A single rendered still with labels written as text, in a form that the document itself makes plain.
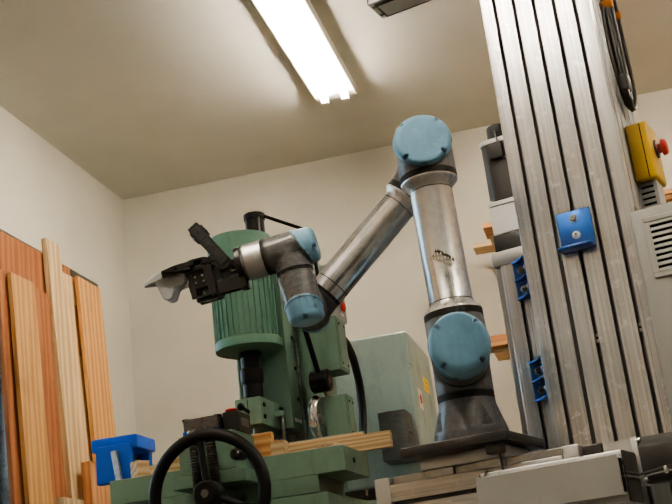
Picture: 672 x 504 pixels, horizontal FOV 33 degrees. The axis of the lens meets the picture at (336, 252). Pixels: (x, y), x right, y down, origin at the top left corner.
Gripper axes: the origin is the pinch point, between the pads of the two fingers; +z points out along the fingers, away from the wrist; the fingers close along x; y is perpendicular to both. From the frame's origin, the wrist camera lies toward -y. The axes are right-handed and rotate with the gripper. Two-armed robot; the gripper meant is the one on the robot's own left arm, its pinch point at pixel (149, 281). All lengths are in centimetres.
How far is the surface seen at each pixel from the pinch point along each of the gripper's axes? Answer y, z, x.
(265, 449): 35, -5, 53
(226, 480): 40, 2, 36
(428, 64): -119, -76, 233
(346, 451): 41, -25, 44
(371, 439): 39, -30, 57
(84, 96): -140, 64, 207
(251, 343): 8, -7, 57
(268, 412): 25, -6, 63
